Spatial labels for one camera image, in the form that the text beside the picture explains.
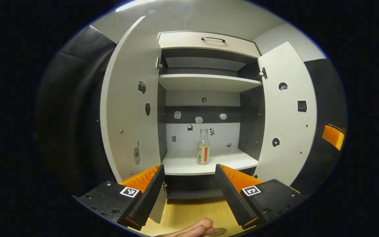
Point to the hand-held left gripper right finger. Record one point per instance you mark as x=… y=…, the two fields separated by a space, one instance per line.
x=232 y=197

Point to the grey cabinet door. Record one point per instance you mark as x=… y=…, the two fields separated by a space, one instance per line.
x=127 y=98
x=285 y=125

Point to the clear glass bottle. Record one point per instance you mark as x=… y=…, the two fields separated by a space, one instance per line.
x=203 y=154

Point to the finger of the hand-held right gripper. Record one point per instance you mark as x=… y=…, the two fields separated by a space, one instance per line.
x=333 y=136

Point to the grey cabinet drawer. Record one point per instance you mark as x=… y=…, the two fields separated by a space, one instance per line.
x=189 y=41

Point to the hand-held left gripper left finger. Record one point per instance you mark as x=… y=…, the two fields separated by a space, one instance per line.
x=150 y=197

